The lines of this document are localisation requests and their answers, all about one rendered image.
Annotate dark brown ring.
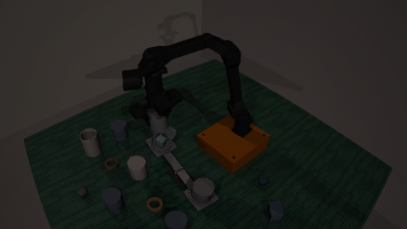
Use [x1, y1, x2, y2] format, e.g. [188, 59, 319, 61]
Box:
[105, 157, 119, 171]
[147, 197, 163, 213]

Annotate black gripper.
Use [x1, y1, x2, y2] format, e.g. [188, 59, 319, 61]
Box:
[129, 87, 183, 127]

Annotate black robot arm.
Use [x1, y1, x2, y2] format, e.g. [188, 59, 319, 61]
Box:
[122, 33, 254, 138]

